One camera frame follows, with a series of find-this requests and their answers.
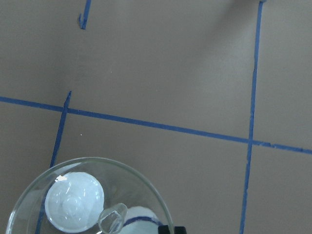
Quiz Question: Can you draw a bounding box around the white cup lid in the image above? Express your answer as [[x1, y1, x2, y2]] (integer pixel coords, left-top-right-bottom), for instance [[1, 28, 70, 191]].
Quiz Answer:
[[44, 172, 105, 234]]

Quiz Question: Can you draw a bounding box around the clear glass funnel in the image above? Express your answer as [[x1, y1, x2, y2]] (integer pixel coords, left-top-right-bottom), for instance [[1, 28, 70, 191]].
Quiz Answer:
[[6, 157, 174, 234]]

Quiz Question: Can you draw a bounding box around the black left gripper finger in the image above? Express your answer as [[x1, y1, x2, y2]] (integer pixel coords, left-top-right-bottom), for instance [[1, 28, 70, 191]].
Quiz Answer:
[[158, 225, 187, 234]]

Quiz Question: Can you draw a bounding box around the white enamel cup blue rim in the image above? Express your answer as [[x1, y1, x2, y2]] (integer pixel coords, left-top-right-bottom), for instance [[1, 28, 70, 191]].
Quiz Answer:
[[120, 206, 163, 234]]

